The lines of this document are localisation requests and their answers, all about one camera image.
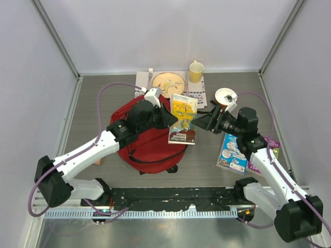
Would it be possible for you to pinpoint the white slotted cable duct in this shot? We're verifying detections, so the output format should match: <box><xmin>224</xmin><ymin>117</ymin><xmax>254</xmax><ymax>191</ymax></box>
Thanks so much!
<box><xmin>44</xmin><ymin>208</ymin><xmax>238</xmax><ymax>220</ymax></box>

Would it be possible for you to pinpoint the red backpack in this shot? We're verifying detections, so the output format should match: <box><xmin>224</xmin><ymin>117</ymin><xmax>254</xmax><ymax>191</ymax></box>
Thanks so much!
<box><xmin>107</xmin><ymin>96</ymin><xmax>188</xmax><ymax>174</ymax></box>

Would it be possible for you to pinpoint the yellow mug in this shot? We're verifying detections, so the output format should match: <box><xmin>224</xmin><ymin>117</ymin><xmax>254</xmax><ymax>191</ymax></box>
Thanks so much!
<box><xmin>189</xmin><ymin>60</ymin><xmax>204</xmax><ymax>83</ymax></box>

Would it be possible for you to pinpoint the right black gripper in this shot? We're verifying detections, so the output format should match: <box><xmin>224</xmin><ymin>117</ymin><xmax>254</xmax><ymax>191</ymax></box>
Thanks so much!
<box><xmin>192</xmin><ymin>105</ymin><xmax>244</xmax><ymax>137</ymax></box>

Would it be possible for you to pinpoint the purple treehouse book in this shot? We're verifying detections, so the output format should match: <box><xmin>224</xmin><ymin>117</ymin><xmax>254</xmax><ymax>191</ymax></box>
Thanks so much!
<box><xmin>245</xmin><ymin>136</ymin><xmax>281</xmax><ymax>178</ymax></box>

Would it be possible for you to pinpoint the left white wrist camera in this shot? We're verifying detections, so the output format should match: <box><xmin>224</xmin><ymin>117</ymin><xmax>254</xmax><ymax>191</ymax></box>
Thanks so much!
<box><xmin>144</xmin><ymin>87</ymin><xmax>162</xmax><ymax>107</ymax></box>

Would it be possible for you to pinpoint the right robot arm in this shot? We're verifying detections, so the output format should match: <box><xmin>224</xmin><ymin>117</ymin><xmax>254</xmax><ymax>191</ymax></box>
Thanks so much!
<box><xmin>192</xmin><ymin>106</ymin><xmax>323</xmax><ymax>242</ymax></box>

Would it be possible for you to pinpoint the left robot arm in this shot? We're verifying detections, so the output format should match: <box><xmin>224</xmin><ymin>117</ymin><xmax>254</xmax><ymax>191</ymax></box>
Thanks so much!
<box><xmin>35</xmin><ymin>100</ymin><xmax>178</xmax><ymax>208</ymax></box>

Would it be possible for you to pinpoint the bird pattern wooden plate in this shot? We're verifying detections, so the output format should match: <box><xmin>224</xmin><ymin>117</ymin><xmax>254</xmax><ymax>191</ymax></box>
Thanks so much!
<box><xmin>152</xmin><ymin>72</ymin><xmax>186</xmax><ymax>99</ymax></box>

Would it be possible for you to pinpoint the blue comic cover book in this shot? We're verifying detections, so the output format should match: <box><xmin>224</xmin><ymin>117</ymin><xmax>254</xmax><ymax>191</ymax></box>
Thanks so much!
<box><xmin>216</xmin><ymin>133</ymin><xmax>248</xmax><ymax>175</ymax></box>

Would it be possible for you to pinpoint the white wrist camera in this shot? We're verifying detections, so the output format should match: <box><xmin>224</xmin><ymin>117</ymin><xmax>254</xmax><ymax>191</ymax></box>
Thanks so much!
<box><xmin>224</xmin><ymin>93</ymin><xmax>237</xmax><ymax>113</ymax></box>
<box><xmin>144</xmin><ymin>87</ymin><xmax>162</xmax><ymax>107</ymax></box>

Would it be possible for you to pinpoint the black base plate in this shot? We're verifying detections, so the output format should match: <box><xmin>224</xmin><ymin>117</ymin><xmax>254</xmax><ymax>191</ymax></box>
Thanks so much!
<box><xmin>89</xmin><ymin>187</ymin><xmax>253</xmax><ymax>212</ymax></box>

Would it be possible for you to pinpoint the tan leather wallet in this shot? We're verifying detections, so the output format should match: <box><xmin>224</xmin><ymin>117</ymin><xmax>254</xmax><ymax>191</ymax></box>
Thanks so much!
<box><xmin>94</xmin><ymin>158</ymin><xmax>103</xmax><ymax>165</ymax></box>

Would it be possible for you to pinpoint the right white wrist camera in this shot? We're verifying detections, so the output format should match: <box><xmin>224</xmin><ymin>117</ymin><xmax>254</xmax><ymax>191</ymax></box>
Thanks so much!
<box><xmin>224</xmin><ymin>93</ymin><xmax>237</xmax><ymax>113</ymax></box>

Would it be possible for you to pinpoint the pink handled fork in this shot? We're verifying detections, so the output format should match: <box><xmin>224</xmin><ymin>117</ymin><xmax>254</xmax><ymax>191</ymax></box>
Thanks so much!
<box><xmin>146</xmin><ymin>68</ymin><xmax>154</xmax><ymax>90</ymax></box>

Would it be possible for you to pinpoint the white orange bowl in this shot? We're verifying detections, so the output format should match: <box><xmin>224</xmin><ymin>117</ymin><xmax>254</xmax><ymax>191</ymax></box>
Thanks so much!
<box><xmin>215</xmin><ymin>88</ymin><xmax>236</xmax><ymax>107</ymax></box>

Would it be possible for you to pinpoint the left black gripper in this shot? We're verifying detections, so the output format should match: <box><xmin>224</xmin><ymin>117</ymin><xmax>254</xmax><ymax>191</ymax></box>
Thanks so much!
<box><xmin>137</xmin><ymin>102</ymin><xmax>177</xmax><ymax>134</ymax></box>

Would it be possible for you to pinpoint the yellow landscape paperback book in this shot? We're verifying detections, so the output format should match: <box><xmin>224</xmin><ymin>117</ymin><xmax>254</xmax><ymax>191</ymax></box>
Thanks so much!
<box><xmin>168</xmin><ymin>94</ymin><xmax>198</xmax><ymax>145</ymax></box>

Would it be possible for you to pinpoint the patterned white placemat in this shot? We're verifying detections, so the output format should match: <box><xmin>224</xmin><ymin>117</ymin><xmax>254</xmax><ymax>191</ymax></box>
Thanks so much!
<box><xmin>136</xmin><ymin>71</ymin><xmax>207</xmax><ymax>109</ymax></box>

